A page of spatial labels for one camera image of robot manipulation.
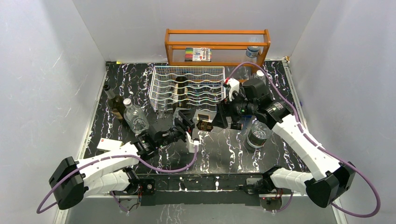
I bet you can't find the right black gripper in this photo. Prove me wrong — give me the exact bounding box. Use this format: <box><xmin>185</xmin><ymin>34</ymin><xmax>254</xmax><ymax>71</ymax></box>
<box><xmin>211</xmin><ymin>91</ymin><xmax>257</xmax><ymax>129</ymax></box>

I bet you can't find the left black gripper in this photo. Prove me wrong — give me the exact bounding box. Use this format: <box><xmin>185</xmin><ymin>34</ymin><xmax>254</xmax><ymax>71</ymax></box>
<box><xmin>157</xmin><ymin>109</ymin><xmax>196</xmax><ymax>149</ymax></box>

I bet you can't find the square bottle brown label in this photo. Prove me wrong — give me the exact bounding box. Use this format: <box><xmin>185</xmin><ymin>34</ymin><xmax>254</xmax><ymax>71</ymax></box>
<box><xmin>192</xmin><ymin>110</ymin><xmax>216</xmax><ymax>137</ymax></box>

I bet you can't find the dark green wine bottle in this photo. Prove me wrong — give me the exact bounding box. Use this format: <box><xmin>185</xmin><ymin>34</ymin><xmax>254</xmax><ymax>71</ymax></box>
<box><xmin>172</xmin><ymin>76</ymin><xmax>188</xmax><ymax>111</ymax></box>

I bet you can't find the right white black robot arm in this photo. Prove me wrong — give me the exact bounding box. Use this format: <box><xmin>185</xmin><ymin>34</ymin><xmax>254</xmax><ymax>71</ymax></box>
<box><xmin>212</xmin><ymin>78</ymin><xmax>355</xmax><ymax>208</ymax></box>

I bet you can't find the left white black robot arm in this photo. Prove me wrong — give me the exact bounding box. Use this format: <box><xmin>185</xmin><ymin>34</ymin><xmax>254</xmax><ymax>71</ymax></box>
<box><xmin>43</xmin><ymin>108</ymin><xmax>200</xmax><ymax>210</ymax></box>

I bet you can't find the clear bottle black label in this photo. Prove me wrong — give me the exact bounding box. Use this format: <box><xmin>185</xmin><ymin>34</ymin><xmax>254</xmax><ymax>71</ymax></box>
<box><xmin>247</xmin><ymin>120</ymin><xmax>272</xmax><ymax>148</ymax></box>

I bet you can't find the blue glass bottle white cap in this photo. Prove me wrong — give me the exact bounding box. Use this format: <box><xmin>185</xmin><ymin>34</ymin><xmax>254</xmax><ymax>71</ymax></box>
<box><xmin>252</xmin><ymin>70</ymin><xmax>267</xmax><ymax>86</ymax></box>

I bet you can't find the round clear bottle white cap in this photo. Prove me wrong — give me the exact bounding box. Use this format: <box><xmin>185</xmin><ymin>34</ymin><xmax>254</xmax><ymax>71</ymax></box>
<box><xmin>123</xmin><ymin>98</ymin><xmax>149</xmax><ymax>135</ymax></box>

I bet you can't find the dark wine bottle left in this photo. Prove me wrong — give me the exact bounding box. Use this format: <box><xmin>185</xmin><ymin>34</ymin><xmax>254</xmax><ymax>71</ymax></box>
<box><xmin>103</xmin><ymin>84</ymin><xmax>126</xmax><ymax>125</ymax></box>

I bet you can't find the pack of coloured markers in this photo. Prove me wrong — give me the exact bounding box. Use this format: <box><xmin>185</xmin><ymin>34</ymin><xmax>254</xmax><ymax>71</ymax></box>
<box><xmin>184</xmin><ymin>47</ymin><xmax>212</xmax><ymax>62</ymax></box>

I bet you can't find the small white blue jar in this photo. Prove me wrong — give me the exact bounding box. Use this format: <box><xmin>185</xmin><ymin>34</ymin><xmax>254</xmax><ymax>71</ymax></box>
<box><xmin>246</xmin><ymin>46</ymin><xmax>260</xmax><ymax>58</ymax></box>

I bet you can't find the orange wooden shelf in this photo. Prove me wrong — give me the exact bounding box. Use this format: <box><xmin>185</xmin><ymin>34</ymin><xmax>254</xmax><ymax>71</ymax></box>
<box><xmin>164</xmin><ymin>29</ymin><xmax>271</xmax><ymax>73</ymax></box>

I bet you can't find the white box red mark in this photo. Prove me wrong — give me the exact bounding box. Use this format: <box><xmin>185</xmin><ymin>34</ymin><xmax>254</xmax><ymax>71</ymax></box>
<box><xmin>97</xmin><ymin>138</ymin><xmax>124</xmax><ymax>152</ymax></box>

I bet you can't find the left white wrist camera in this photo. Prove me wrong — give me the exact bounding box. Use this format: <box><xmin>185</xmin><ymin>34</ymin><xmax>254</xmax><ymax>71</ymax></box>
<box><xmin>185</xmin><ymin>132</ymin><xmax>201</xmax><ymax>153</ymax></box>

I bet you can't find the white wire wine rack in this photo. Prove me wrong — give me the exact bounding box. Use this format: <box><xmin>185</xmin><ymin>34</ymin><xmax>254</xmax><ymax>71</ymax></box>
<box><xmin>149</xmin><ymin>66</ymin><xmax>226</xmax><ymax>112</ymax></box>

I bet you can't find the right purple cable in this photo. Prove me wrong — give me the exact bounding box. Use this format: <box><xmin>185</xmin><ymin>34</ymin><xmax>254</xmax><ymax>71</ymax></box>
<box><xmin>229</xmin><ymin>62</ymin><xmax>382</xmax><ymax>218</ymax></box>

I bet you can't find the purple cable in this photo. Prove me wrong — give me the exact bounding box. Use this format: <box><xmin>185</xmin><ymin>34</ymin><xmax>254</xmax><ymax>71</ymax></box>
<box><xmin>229</xmin><ymin>62</ymin><xmax>382</xmax><ymax>218</ymax></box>
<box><xmin>36</xmin><ymin>140</ymin><xmax>198</xmax><ymax>215</ymax></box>

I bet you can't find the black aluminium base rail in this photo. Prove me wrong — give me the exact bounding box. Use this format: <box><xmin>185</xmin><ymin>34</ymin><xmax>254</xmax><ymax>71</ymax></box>
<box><xmin>71</xmin><ymin>173</ymin><xmax>338</xmax><ymax>208</ymax></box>

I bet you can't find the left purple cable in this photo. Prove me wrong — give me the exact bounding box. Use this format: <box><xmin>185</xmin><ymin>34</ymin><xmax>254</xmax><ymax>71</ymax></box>
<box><xmin>36</xmin><ymin>140</ymin><xmax>198</xmax><ymax>215</ymax></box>

